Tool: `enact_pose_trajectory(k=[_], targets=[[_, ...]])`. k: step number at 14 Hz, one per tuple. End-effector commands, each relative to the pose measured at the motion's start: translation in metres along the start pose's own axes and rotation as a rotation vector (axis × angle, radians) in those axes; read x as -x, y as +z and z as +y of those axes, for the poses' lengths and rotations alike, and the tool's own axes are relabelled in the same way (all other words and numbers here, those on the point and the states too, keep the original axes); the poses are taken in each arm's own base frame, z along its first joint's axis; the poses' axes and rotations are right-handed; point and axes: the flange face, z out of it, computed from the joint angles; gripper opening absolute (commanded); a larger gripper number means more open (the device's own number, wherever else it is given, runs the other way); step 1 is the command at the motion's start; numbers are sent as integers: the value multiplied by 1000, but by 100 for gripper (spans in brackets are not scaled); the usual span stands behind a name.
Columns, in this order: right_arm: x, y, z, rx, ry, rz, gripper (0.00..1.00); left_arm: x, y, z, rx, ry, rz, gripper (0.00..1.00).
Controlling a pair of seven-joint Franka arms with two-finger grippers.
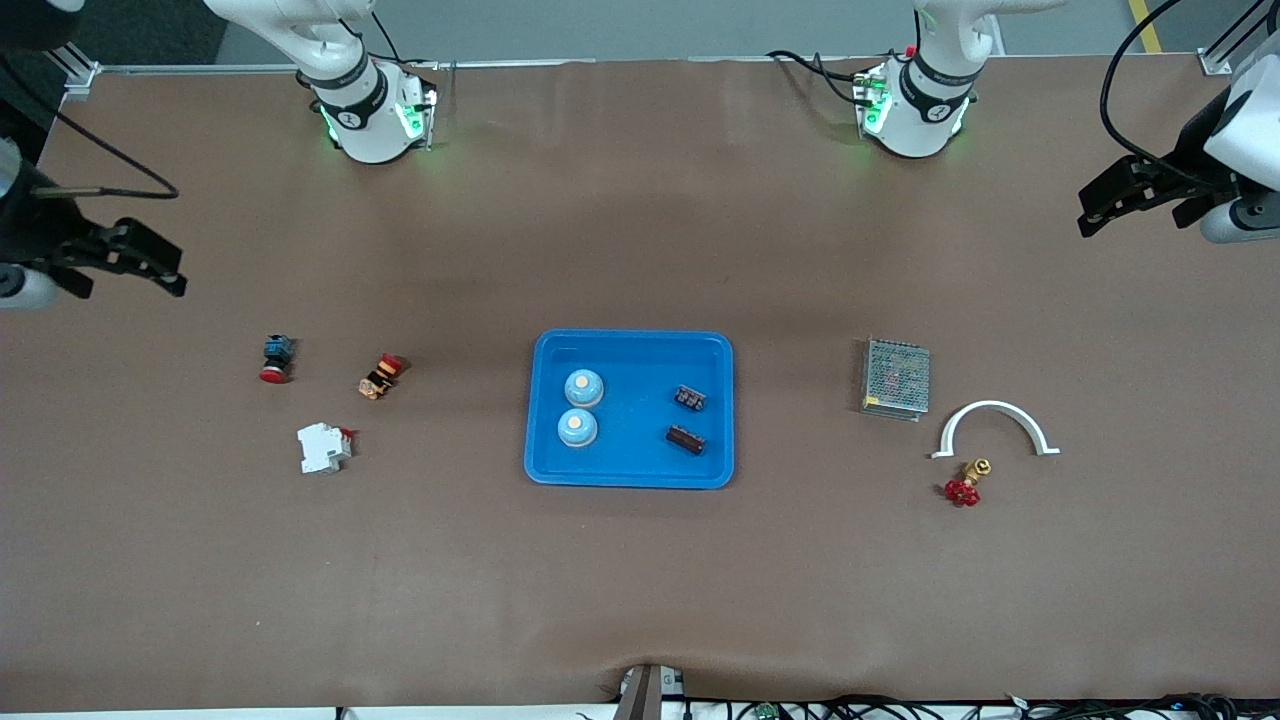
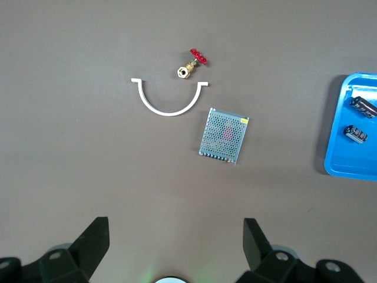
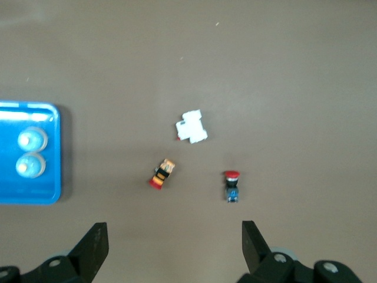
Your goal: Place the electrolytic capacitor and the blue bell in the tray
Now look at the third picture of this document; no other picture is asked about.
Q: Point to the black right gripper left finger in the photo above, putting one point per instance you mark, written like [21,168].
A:
[73,262]

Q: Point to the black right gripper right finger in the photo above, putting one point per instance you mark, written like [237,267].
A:
[274,266]

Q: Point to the blue bell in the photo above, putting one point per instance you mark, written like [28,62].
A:
[30,165]
[32,139]

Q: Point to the blue plastic tray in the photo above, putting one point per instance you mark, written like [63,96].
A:
[29,191]

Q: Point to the red emergency stop button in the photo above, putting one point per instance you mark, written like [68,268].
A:
[231,184]

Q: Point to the white circuit breaker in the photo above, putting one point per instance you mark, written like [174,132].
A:
[191,127]

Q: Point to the orange and red switch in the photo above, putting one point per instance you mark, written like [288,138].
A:
[162,174]

